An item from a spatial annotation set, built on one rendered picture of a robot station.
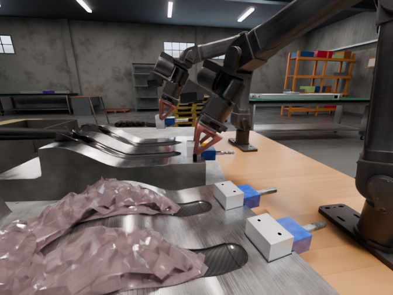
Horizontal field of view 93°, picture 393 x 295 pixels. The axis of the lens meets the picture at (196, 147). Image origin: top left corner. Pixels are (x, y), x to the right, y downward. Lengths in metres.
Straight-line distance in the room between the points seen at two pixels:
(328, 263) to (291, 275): 0.13
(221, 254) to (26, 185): 0.47
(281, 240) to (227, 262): 0.07
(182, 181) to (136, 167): 0.11
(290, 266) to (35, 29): 11.38
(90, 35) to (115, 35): 1.05
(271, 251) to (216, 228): 0.08
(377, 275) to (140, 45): 10.06
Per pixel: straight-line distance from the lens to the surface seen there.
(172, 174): 0.45
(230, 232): 0.31
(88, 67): 10.48
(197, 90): 0.46
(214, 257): 0.28
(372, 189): 0.39
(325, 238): 0.44
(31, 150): 2.57
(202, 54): 0.77
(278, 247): 0.27
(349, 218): 0.50
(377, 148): 0.39
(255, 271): 0.27
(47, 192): 0.58
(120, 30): 10.36
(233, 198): 0.34
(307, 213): 0.49
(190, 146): 0.48
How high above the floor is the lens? 1.06
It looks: 18 degrees down
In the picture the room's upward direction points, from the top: straight up
